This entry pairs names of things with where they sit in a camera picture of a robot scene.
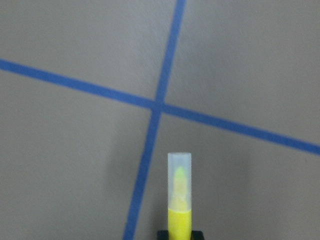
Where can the yellow highlighter pen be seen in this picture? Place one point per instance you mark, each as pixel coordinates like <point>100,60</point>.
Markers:
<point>179,192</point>

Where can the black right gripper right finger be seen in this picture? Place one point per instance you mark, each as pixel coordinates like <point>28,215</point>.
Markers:
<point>197,235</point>

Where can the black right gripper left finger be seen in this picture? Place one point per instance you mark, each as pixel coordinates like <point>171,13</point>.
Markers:
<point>162,235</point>

